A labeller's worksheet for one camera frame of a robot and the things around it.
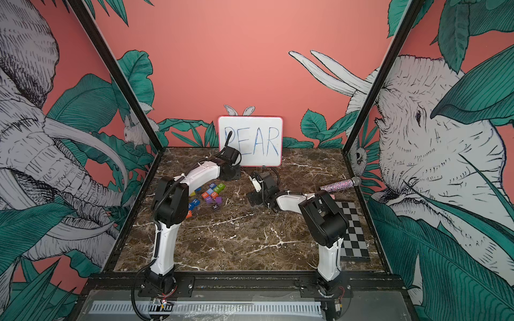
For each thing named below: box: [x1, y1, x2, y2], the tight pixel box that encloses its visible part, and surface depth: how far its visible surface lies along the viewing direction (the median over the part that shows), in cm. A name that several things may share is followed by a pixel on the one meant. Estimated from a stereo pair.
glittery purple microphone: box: [319, 179, 354, 192], surface depth 103 cm
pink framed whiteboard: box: [217, 115, 284, 168], surface depth 107 cm
